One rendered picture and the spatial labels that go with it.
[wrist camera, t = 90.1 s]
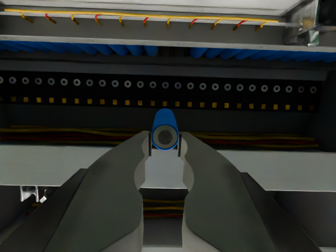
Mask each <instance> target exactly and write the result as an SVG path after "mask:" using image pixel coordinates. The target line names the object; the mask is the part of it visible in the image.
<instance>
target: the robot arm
mask: <svg viewBox="0 0 336 252"><path fill-rule="evenodd" d="M177 155H178V157H180V159H181V160H182V161H183V163H184V165H183V177H182V182H183V184H184V185H185V186H186V188H187V189H188V191H189V193H188V194H187V196H186V197H185V200H184V210H183V220H182V250H183V252H322V251H321V249H320V248H319V247H318V246H317V244H316V243H315V242H314V241H313V239H312V238H311V237H310V236H309V235H308V234H307V233H306V231H305V230H304V229H303V228H302V227H301V226H300V225H299V224H298V223H297V222H296V221H295V220H294V219H293V218H292V217H291V216H290V215H289V214H288V213H287V212H286V211H285V210H284V209H283V208H282V207H281V206H280V205H279V204H278V203H277V202H276V201H275V200H274V199H273V198H272V197H271V196H270V195H269V194H268V193H267V192H266V191H265V190H264V189H263V188H262V187H261V186H260V185H259V184H258V183H257V182H256V181H255V180H254V179H253V178H252V177H251V176H250V175H249V174H248V173H247V172H240V171H239V170H238V169H237V168H236V167H235V166H234V165H233V164H232V163H231V162H230V161H229V160H228V159H226V158H225V157H224V156H223V155H222V154H220V153H219V152H218V151H216V150H215V149H213V148H212V147H210V146H209V145H207V144H205V143H204V142H202V141H201V140H199V139H198V138H196V137H195V136H193V135H191V134H190V133H188V132H179V133H178V143H177ZM151 156H152V132H150V131H142V132H140V133H138V134H136V135H135V136H133V137H131V138H129V139H128V140H126V141H124V142H122V143H120V144H119V145H117V146H115V147H114V148H112V149H110V150H109V151H108V152H106V153H105V154H103V155H102V156H101V157H99V158H98V159H97V160H96V161H95V162H94V163H92V164H91V165H90V166H89V167H88V168H80V169H79V170H78V171H77V172H76V173H75V174H74V175H73V176H71V177H70V178H69V179H68V180H67V181H66V182H65V183H64V184H63V185H61V186H60V187H59V188H58V189H57V190H56V191H55V192H54V193H53V194H51V195H50V196H49V197H48V198H47V199H46V200H45V201H44V202H42V203H41V204H40V205H39V206H38V207H37V208H36V209H35V210H34V211H32V212H31V213H30V214H29V215H28V216H27V217H26V218H25V219H24V220H23V221H22V222H21V223H20V224H19V225H18V226H17V227H16V228H15V229H14V230H13V231H12V232H11V233H10V234H9V235H8V236H7V237H6V238H5V239H4V240H3V242H2V243H1V244H0V252H141V251H142V246H143V232H144V215H143V197H142V195H141V194H140V192H139V189H140V187H141V186H142V185H143V183H144V182H145V180H146V172H145V161H146V160H147V159H148V158H149V157H151Z"/></svg>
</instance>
